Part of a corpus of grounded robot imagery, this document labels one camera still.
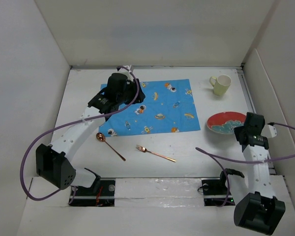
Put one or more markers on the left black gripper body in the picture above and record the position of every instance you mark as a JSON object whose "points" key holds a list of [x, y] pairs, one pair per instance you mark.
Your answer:
{"points": [[129, 97]]}

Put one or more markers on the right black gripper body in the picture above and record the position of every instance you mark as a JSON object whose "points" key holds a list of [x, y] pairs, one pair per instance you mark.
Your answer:
{"points": [[238, 130]]}

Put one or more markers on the red and teal plate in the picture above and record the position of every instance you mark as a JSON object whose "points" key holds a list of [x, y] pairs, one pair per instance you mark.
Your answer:
{"points": [[225, 122]]}

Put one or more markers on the blue space-print cloth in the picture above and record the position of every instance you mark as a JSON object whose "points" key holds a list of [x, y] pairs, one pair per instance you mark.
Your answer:
{"points": [[167, 108]]}

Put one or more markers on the pale yellow mug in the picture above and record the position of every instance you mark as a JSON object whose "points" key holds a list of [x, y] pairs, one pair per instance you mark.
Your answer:
{"points": [[220, 84]]}

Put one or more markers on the copper fork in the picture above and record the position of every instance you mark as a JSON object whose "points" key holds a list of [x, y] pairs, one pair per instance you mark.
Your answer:
{"points": [[144, 150]]}

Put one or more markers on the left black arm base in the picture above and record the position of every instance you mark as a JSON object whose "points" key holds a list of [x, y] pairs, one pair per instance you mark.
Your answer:
{"points": [[104, 195]]}

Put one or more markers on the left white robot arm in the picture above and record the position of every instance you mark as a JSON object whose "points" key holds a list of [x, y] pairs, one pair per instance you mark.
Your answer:
{"points": [[53, 161]]}

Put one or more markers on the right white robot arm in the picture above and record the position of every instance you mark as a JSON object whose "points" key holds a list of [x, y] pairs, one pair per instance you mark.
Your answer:
{"points": [[257, 207]]}

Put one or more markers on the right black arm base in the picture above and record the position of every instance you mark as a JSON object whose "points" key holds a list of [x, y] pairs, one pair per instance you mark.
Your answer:
{"points": [[214, 190]]}

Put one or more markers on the copper spoon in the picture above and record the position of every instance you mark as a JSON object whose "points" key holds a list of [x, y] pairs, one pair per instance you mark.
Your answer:
{"points": [[100, 137]]}

